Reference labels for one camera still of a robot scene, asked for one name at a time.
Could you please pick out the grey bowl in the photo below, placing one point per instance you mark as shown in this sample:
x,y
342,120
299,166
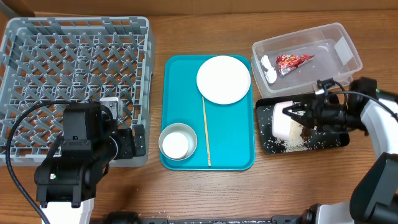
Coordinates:
x,y
187,131

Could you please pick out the white paper cup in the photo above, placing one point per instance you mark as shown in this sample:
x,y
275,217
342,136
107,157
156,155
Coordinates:
x,y
175,145

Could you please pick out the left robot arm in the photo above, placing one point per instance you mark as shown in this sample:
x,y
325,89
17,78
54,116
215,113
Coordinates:
x,y
67,178

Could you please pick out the black rail at bottom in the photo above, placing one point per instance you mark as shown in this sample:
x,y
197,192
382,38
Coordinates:
x,y
133,218

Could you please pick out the red snack wrapper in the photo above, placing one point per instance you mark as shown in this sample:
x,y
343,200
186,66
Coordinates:
x,y
289,62

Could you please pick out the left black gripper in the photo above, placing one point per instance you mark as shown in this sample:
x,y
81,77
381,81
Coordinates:
x,y
129,150

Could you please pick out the pink bowl with rice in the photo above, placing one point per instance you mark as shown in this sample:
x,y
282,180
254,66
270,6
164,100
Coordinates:
x,y
281,122

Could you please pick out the clear plastic bin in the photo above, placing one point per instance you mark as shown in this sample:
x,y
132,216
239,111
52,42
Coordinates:
x,y
335,56

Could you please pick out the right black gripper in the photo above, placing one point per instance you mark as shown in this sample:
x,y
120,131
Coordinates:
x,y
310,113

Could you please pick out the spilled white rice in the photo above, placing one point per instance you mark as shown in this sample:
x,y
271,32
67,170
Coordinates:
x,y
301,138

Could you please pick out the grey dishwasher rack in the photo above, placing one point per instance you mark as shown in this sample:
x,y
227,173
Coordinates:
x,y
56,59

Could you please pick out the teal plastic tray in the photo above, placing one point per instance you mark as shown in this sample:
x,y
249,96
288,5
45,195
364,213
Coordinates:
x,y
230,127

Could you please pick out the black plastic tray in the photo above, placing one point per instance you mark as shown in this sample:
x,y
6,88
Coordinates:
x,y
273,101

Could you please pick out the white round plate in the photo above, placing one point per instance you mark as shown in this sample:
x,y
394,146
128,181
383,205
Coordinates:
x,y
223,80

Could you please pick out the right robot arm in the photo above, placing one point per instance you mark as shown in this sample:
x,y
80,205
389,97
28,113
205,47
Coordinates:
x,y
365,108

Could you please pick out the white tissue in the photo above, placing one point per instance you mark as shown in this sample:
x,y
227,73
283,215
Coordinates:
x,y
269,71

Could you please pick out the wooden chopstick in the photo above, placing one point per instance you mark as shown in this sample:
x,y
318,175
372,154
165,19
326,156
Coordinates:
x,y
206,132

